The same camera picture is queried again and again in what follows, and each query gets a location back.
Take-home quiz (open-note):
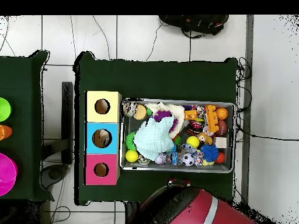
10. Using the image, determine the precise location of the mint green waffle cloth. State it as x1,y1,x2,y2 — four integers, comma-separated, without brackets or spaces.
133,115,176,161

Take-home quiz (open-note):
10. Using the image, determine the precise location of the green spiky rubber ball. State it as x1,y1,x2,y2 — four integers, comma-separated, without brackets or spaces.
125,131,137,150

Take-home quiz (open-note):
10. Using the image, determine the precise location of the wooden box with three holes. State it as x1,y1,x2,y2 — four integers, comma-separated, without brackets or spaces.
83,90,123,186

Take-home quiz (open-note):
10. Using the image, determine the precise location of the small black white soccer ball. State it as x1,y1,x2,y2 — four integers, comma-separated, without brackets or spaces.
181,153,196,167

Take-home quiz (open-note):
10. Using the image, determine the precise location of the blue spiky rubber ball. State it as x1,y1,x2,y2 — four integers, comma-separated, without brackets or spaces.
200,143,220,162

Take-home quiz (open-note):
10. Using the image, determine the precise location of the brown plush monkey toy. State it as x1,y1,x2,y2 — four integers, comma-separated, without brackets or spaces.
197,131,214,145

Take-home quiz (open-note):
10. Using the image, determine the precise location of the cream knitted cloth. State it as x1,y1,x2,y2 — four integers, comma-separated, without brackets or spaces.
145,101,185,139

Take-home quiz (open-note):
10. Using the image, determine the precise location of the long orange building block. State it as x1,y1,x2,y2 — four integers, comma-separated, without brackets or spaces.
204,104,220,133

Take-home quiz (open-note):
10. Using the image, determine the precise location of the small orange basketball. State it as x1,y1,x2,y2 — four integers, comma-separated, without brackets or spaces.
215,107,229,120

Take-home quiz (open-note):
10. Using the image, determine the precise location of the dark green table cloth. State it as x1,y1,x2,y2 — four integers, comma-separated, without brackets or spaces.
0,50,54,202
73,51,239,206

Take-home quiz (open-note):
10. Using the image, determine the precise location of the black upright panel on stand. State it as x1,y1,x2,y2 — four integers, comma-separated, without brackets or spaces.
41,81,75,190

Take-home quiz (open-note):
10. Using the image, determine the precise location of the black backpack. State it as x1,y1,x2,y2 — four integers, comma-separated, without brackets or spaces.
158,15,230,38

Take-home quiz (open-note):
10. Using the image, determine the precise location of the magenta plastic bowl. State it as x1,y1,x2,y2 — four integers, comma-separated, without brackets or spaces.
0,152,18,197

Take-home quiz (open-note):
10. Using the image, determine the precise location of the orange plastic cone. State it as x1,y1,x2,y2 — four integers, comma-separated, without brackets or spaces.
0,124,13,141

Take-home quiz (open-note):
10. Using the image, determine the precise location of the green plastic cup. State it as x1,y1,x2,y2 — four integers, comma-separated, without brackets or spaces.
0,97,12,123

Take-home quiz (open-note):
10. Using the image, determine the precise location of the shallow wire mesh bin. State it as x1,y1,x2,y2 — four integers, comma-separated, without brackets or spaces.
119,97,236,174

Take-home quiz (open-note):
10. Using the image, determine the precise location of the black cable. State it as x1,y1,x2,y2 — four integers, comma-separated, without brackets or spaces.
234,123,299,142

